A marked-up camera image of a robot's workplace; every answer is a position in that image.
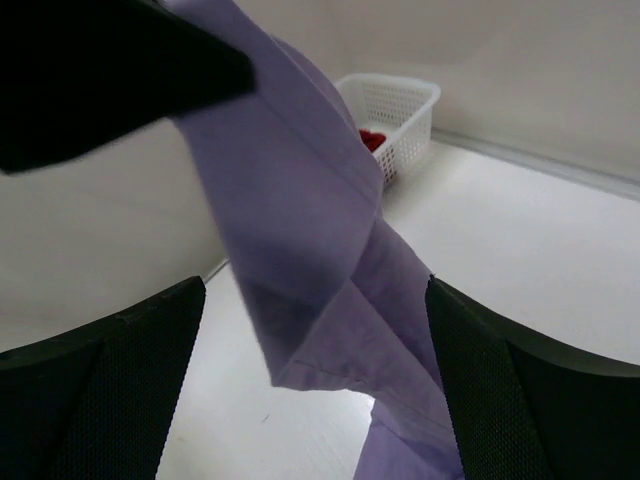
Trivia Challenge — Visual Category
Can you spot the white plastic basket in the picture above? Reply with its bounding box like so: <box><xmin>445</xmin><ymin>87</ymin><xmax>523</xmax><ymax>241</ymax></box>
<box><xmin>335</xmin><ymin>73</ymin><xmax>441</xmax><ymax>186</ymax></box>

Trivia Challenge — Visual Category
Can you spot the red t shirt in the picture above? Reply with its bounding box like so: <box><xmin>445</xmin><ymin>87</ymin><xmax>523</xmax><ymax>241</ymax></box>
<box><xmin>359</xmin><ymin>129</ymin><xmax>386</xmax><ymax>153</ymax></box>

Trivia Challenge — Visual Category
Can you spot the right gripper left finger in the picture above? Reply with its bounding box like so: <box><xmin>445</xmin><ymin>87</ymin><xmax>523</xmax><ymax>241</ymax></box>
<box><xmin>1</xmin><ymin>277</ymin><xmax>206</xmax><ymax>479</ymax></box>

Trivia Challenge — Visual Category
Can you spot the purple t shirt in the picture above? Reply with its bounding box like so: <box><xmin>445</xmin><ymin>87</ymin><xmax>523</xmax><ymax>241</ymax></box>
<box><xmin>167</xmin><ymin>1</ymin><xmax>463</xmax><ymax>479</ymax></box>

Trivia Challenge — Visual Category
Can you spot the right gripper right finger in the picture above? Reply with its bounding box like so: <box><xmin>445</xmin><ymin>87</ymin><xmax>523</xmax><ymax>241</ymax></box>
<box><xmin>425</xmin><ymin>277</ymin><xmax>639</xmax><ymax>479</ymax></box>

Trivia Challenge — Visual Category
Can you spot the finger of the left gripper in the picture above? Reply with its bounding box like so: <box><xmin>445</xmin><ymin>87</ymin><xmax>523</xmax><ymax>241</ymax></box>
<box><xmin>1</xmin><ymin>1</ymin><xmax>256</xmax><ymax>174</ymax></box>

